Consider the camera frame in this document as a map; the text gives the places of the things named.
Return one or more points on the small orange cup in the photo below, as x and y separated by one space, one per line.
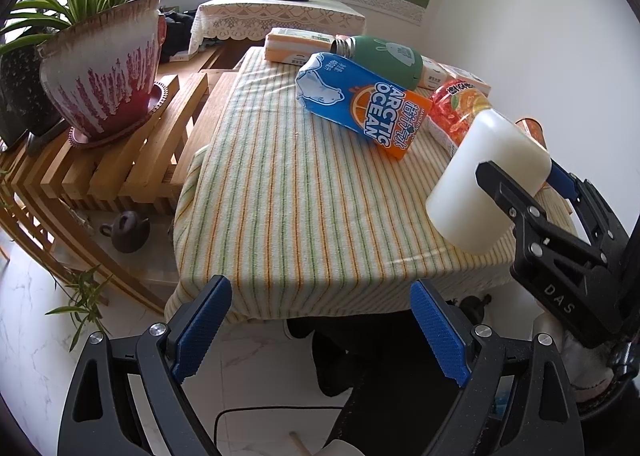
532 128

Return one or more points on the small green plant shoot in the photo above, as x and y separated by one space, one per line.
82 301

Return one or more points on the green bottle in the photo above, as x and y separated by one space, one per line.
385 58

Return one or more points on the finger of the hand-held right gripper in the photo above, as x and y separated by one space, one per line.
562 180
510 196

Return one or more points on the white cup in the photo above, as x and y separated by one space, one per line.
485 175

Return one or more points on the brown clay teapot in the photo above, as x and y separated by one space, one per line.
127 233

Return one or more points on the striped tablecloth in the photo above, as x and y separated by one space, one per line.
300 186

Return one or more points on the red and white flower pot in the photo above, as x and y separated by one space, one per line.
100 75

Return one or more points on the dark speckled flower pot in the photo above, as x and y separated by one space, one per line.
20 90

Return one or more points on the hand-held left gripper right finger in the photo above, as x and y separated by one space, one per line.
440 336

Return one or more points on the white printed box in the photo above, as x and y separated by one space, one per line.
452 75

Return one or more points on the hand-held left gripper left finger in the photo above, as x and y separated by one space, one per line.
200 331

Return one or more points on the blue and orange drink carton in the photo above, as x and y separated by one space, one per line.
370 105

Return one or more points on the orange and white tissue packet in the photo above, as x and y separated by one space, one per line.
290 48

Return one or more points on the white lace tablecloth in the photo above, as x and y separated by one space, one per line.
275 15

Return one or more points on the person's dark trouser leg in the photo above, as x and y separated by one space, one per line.
380 376

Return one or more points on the red pot saucer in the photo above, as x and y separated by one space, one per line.
150 108

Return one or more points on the wooden slatted rack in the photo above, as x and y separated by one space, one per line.
150 155

